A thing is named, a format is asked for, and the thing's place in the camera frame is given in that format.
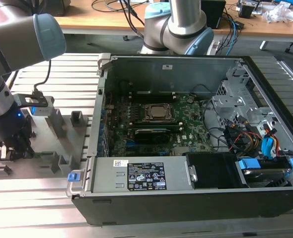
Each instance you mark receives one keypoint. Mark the blue case latch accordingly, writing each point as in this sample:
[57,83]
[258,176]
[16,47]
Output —
[73,177]

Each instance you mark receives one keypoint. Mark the large black box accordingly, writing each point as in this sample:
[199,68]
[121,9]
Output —
[59,7]

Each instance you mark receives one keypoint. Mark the black power supply label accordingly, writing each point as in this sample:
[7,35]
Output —
[146,177]

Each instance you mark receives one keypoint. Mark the grey power supply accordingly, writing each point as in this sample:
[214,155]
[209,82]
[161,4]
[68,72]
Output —
[104,178]

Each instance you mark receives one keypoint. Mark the white power strip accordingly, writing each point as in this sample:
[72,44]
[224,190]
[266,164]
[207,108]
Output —
[214,48]

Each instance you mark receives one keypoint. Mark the small white case sticker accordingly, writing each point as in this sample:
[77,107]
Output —
[167,67]

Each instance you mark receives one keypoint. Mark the round coin battery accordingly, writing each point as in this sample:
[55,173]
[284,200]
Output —
[190,100]

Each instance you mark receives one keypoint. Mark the black upright box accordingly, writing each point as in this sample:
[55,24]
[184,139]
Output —
[214,13]

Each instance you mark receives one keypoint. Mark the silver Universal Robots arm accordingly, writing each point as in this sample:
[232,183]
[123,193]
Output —
[12,42]

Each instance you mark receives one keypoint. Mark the grey parts rack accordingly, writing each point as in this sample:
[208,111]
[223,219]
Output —
[62,138]

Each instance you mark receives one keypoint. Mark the silver CPU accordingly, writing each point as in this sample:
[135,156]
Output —
[160,110]

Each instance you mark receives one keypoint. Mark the crumpled clear plastic bag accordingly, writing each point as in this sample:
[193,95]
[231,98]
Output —
[280,13]

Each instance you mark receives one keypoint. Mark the wooden desk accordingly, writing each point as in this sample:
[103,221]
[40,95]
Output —
[99,22]

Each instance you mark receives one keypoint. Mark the black plastic shroud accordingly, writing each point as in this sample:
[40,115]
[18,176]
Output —
[211,171]

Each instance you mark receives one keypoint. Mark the green motherboard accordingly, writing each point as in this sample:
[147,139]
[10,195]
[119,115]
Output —
[193,138]

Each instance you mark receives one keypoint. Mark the hard disk in blue carrier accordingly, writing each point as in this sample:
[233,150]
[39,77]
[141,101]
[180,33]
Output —
[263,174]

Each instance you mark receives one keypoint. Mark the black RAM slot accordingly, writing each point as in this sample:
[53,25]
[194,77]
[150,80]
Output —
[173,128]
[156,123]
[154,97]

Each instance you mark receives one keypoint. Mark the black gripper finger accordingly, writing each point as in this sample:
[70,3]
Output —
[26,150]
[8,153]

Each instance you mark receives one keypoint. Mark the metal drive cage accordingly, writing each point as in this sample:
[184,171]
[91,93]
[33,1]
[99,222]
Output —
[233,101]

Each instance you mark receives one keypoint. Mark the green RAM stick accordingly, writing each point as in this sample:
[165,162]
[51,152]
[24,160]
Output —
[43,155]

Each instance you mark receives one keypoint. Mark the white barcode sticker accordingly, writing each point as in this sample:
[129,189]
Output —
[120,163]

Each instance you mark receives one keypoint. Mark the black camera bracket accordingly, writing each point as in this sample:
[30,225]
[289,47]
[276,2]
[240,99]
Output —
[24,100]

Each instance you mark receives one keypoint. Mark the black open PC case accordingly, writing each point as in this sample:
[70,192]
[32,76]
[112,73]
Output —
[161,210]

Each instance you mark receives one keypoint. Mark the small black device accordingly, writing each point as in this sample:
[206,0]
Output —
[246,11]

